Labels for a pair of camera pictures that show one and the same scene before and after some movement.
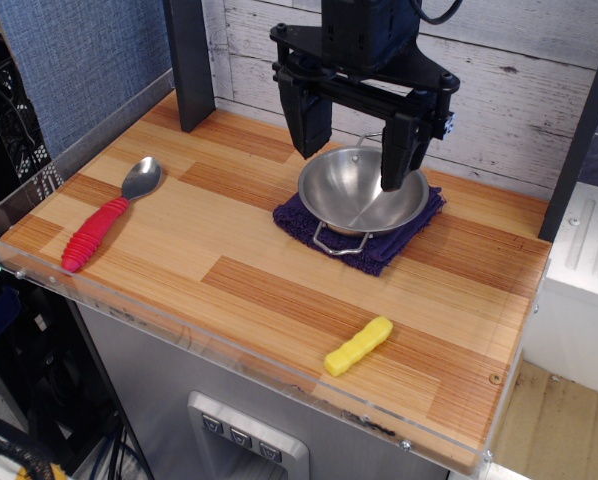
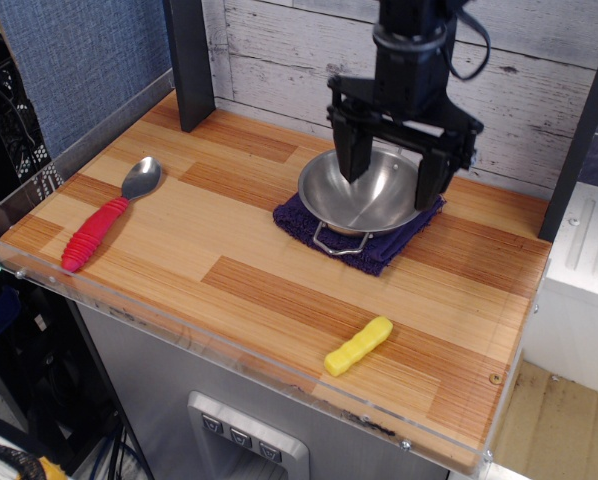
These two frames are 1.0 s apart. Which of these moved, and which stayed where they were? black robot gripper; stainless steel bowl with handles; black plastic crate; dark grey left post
Moved: black robot gripper
Stayed: dark grey left post; black plastic crate; stainless steel bowl with handles
